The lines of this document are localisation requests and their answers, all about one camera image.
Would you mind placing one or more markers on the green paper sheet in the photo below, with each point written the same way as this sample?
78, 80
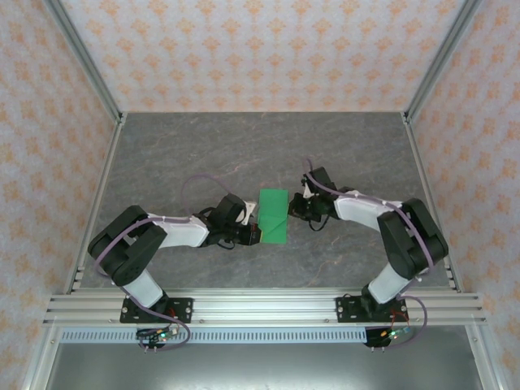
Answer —
274, 203

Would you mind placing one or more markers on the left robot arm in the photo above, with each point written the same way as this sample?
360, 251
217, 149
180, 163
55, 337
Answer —
130, 252

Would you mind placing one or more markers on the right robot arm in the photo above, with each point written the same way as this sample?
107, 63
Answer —
410, 239

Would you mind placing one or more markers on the grey metal shelf sheet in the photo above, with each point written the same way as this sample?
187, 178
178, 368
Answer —
264, 369

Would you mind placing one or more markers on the small circuit board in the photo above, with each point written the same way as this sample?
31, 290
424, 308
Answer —
392, 335
162, 335

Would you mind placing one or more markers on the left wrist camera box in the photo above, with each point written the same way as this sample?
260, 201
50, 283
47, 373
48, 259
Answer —
248, 211

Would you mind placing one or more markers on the wide aluminium mounting rail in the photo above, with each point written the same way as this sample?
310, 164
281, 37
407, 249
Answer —
264, 308

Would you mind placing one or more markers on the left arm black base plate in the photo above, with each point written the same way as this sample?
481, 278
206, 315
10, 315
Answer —
183, 310

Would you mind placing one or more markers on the aluminium table side rail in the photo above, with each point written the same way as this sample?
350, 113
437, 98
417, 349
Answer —
111, 150
420, 162

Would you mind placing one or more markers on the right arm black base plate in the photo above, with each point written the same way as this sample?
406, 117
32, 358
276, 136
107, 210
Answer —
347, 310

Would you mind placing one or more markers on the aluminium frame post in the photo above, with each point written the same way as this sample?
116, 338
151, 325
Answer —
443, 53
81, 57

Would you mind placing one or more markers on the aluminium frame leg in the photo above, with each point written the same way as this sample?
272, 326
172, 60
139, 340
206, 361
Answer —
42, 357
483, 357

